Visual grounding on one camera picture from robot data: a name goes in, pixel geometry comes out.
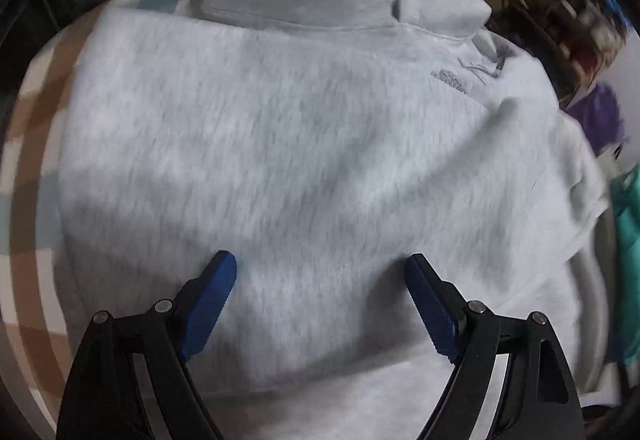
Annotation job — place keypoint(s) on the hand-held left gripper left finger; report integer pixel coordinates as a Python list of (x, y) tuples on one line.
[(210, 305)]

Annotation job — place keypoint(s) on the teal garment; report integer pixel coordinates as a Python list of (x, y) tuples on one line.
[(630, 220)]

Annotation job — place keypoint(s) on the light grey sweatshirt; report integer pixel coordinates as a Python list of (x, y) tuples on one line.
[(300, 144)]

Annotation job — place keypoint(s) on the brown blue checked blanket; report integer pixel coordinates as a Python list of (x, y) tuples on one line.
[(35, 270)]

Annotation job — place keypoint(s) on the wooden shoe rack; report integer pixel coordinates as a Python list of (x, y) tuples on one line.
[(560, 4)]

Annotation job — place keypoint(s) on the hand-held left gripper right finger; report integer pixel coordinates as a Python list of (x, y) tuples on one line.
[(432, 310)]

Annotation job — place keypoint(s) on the purple cloth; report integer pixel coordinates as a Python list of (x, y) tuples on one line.
[(602, 119)]

